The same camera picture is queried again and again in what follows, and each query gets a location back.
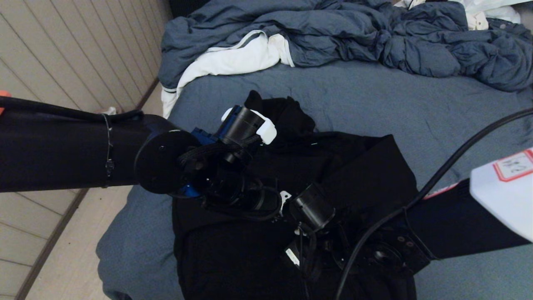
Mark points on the cream crumpled garment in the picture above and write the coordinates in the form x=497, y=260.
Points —
x=476, y=20

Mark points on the white pillow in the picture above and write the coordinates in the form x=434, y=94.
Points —
x=495, y=8

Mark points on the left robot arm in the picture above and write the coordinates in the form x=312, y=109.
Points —
x=62, y=150

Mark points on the dark headboard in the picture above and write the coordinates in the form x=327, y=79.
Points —
x=187, y=7

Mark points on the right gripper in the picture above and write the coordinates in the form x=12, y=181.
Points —
x=306, y=258

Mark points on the blue bed sheet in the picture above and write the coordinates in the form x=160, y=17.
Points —
x=395, y=104

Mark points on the black zip hoodie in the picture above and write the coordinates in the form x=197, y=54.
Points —
x=374, y=175

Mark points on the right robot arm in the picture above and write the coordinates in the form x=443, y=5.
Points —
x=458, y=221

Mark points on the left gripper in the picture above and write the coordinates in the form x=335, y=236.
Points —
x=241, y=193

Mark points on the crumpled blue duvet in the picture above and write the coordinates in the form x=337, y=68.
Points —
x=333, y=29

